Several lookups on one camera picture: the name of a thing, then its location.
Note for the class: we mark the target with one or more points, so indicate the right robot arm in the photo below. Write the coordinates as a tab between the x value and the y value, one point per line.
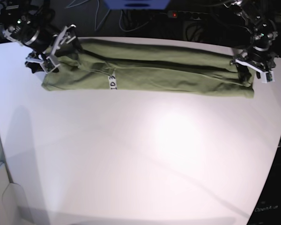
16	13

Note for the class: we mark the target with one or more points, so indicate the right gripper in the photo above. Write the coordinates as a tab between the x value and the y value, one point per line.
39	38

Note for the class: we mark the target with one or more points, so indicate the black OpenArm base box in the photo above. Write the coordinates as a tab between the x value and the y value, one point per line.
268	208

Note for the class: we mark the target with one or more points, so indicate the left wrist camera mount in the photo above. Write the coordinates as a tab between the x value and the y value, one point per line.
263	69

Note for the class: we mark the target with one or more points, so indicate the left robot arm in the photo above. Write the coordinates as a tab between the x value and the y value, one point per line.
262	29

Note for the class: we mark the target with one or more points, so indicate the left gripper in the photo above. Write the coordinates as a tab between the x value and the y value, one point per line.
261	59

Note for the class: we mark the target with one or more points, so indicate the green T-shirt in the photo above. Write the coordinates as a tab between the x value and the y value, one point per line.
108	65

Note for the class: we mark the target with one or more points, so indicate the blue box at top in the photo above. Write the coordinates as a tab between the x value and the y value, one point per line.
137	4

